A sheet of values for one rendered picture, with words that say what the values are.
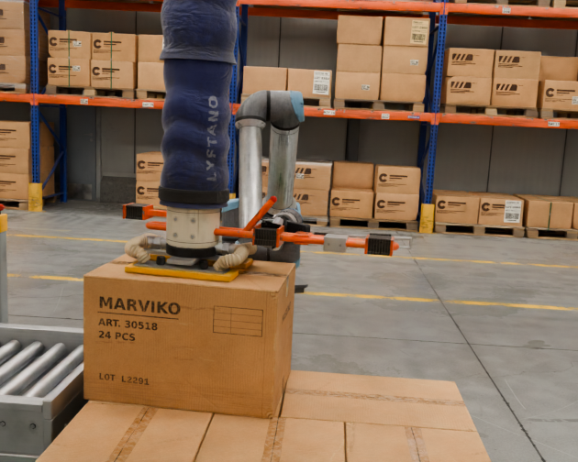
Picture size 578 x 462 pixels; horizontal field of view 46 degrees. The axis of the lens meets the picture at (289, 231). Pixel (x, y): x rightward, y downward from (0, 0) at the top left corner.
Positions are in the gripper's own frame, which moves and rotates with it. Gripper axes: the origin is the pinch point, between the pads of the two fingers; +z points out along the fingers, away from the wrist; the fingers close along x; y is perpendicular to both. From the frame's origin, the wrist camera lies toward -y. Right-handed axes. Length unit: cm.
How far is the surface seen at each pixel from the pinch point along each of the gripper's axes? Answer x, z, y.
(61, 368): -53, 1, 74
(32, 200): -93, -641, 477
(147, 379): -44, 20, 34
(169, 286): -14.4, 20.0, 27.6
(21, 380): -53, 13, 81
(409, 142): 8, -857, -26
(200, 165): 21.3, 9.0, 22.5
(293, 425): -53, 21, -12
